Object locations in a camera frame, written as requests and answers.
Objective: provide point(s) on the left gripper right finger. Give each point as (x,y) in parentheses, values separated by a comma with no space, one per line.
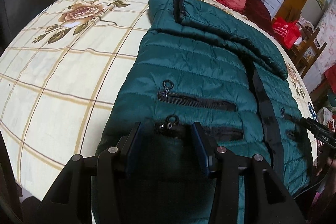
(220,164)

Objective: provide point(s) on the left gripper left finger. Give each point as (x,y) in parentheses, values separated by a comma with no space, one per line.
(113,180)

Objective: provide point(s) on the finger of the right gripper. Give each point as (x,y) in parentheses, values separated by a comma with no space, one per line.
(311,125)

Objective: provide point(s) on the green quilted puffer jacket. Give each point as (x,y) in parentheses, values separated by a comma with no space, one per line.
(196,63)

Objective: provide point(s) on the person's right hand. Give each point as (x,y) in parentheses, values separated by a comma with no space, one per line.
(325,161)

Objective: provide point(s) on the wooden shelf rack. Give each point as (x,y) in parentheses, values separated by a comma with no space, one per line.
(305,55)

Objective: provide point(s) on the red shopping bag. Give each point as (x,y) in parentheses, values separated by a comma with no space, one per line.
(286,33)

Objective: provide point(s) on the floral checked bed sheet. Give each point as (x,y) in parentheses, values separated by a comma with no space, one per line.
(61,75)

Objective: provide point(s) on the dark red velvet cushion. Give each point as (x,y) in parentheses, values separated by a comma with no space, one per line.
(257,13)

